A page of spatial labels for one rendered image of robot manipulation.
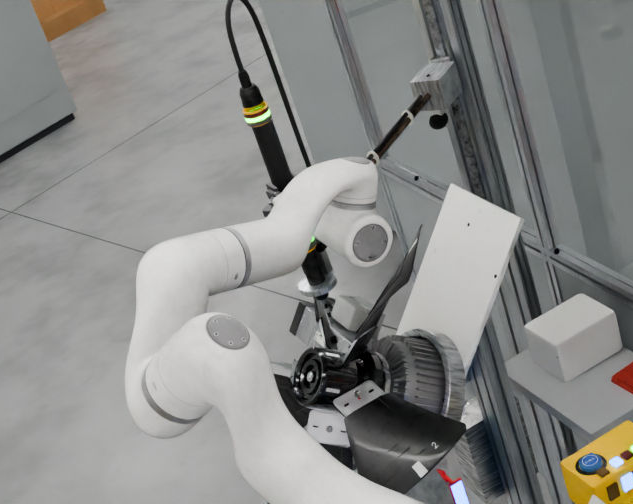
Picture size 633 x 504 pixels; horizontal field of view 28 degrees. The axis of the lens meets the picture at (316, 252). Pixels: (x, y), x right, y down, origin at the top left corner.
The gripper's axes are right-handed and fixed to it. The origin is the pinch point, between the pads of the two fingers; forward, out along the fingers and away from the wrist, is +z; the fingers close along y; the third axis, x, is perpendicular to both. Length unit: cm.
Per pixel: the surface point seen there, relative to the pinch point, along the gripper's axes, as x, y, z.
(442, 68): -8, 53, 35
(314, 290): -19.6, -2.1, -2.2
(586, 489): -60, 21, -38
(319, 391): -43.6, -6.1, 4.4
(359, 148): -120, 117, 257
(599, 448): -58, 28, -33
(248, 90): 19.4, -0.6, -1.1
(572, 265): -66, 70, 31
